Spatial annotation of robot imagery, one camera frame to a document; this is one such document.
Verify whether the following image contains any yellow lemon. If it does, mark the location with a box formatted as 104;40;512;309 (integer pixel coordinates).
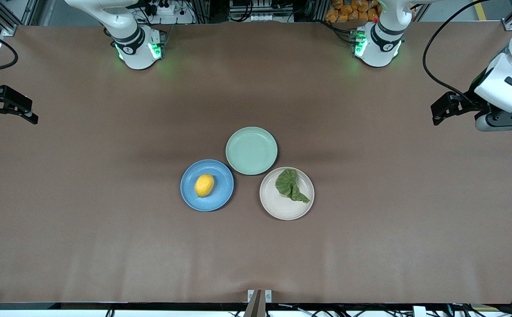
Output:
194;173;216;198

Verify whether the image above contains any green lettuce leaf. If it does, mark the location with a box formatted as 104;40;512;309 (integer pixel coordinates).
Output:
275;168;311;204

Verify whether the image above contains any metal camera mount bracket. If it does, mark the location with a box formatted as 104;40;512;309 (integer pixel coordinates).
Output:
244;289;273;317

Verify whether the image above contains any bag of oranges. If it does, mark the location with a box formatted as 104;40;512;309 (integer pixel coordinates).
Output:
325;0;382;23

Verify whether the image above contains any white power strip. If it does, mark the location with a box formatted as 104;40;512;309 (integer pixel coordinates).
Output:
147;0;183;16

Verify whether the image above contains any blue plate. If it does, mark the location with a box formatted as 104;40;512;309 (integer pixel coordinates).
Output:
180;159;235;212

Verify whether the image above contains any beige plate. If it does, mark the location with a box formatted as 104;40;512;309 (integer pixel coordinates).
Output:
259;166;315;221

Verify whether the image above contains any aluminium frame profile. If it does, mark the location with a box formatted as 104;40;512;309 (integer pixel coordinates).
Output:
0;0;41;37

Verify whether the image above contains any green plate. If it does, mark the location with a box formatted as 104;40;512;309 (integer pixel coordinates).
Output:
225;126;278;176

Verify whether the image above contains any white electronics box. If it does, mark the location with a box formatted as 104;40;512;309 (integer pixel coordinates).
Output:
229;0;279;22

